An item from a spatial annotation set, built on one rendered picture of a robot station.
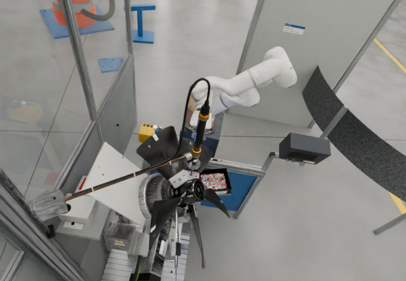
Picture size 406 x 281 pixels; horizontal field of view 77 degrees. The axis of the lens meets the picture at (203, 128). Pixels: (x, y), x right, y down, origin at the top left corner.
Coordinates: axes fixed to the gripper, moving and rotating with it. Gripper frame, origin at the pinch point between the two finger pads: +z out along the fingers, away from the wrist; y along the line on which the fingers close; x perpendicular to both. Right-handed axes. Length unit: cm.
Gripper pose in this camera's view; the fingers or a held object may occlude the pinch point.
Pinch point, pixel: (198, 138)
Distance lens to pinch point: 114.6
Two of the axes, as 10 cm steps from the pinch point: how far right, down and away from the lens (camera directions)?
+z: -1.0, 7.3, -6.7
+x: 1.5, -6.6, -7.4
